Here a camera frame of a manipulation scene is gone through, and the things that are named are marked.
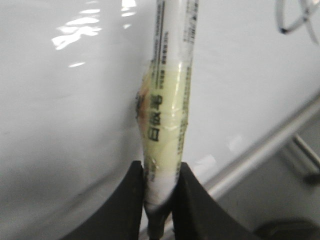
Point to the grey metal whiteboard stand leg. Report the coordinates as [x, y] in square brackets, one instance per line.
[309, 154]

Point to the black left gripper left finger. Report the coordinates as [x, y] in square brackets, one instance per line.
[119, 218]

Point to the grey aluminium whiteboard tray rail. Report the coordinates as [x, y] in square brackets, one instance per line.
[271, 189]

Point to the white whiteboard marker with tape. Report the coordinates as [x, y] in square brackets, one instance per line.
[163, 107]

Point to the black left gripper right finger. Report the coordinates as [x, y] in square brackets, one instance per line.
[196, 216]

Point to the large white whiteboard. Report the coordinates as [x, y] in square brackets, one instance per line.
[69, 74]

